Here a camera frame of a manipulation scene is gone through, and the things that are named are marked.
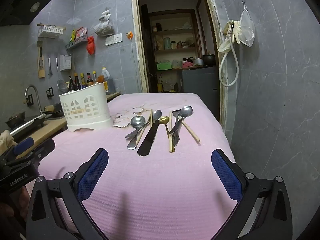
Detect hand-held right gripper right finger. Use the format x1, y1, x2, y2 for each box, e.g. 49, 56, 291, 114
211, 149, 293, 240

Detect steel spoon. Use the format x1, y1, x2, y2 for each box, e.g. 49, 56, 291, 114
169, 105, 193, 134
125, 116, 146, 138
127, 110, 162, 150

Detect wooden door frame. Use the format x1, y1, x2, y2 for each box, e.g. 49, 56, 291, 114
130, 0, 229, 130

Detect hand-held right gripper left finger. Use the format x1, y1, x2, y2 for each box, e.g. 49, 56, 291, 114
25, 148, 109, 240

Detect clear plastic bag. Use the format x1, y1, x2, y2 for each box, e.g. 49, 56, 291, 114
94, 9, 115, 36

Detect red plastic bag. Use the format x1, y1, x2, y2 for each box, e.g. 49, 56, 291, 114
87, 36, 96, 55

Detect red packet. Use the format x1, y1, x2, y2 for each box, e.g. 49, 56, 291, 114
75, 27, 88, 40

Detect white oil jug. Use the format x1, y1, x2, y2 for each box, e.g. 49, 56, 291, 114
101, 67, 116, 95

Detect grey wall shelf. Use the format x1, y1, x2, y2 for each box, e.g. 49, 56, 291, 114
65, 35, 88, 51

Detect white hose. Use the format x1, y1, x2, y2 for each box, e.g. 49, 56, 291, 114
219, 21, 240, 87

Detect wooden shelf unit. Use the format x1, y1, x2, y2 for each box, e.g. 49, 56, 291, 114
149, 9, 200, 73

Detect beige rubber gloves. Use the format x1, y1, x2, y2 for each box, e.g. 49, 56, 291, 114
218, 20, 242, 53

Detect wooden chopstick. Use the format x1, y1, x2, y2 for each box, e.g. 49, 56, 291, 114
169, 110, 173, 153
136, 109, 153, 143
181, 121, 201, 143

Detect white wall basket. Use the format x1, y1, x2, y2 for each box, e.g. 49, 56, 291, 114
37, 25, 66, 39

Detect gold spoon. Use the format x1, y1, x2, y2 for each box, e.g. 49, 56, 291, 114
159, 116, 175, 153

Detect dark door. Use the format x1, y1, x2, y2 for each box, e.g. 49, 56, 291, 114
140, 4, 158, 93

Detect wooden knife holder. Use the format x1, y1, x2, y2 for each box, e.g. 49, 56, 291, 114
37, 41, 46, 79

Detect steel faucet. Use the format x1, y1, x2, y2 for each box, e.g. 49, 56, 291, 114
24, 84, 44, 115

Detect white mesh bag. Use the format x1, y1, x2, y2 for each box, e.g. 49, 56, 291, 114
239, 2, 255, 47

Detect beige cloth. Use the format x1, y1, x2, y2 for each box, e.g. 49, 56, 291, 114
0, 130, 18, 153

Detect person's left hand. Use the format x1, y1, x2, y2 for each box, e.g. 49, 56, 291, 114
0, 186, 29, 228

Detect hanging mesh strainer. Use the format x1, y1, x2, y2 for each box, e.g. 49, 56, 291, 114
55, 56, 68, 92

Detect induction cooker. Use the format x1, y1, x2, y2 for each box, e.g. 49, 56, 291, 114
9, 115, 47, 137

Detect white plastic utensil holder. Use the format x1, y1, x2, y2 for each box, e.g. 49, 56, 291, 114
59, 82, 115, 132

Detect grey cabinet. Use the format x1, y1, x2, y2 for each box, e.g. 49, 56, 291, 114
182, 66, 220, 94

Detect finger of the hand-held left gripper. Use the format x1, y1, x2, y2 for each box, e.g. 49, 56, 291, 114
0, 137, 35, 162
5, 138, 56, 167

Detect steel fork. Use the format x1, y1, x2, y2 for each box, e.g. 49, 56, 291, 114
171, 110, 184, 147

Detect black range hood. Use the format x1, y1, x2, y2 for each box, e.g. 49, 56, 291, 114
0, 0, 62, 27

